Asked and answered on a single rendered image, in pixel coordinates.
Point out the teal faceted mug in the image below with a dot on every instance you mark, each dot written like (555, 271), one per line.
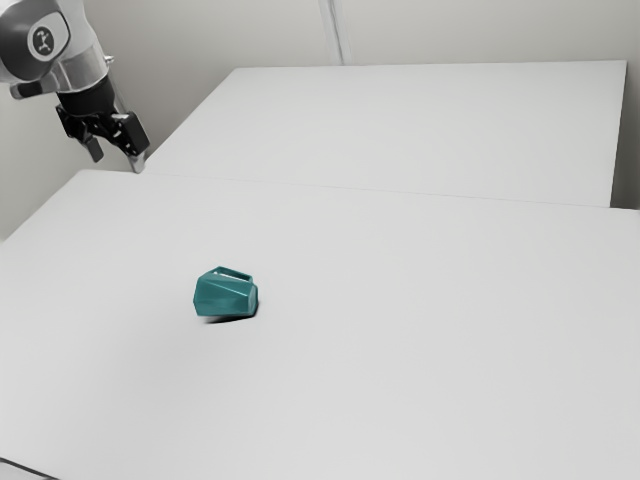
(225, 295)

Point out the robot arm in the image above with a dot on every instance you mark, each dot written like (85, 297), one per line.
(47, 45)

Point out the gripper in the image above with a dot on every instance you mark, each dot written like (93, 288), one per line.
(87, 107)

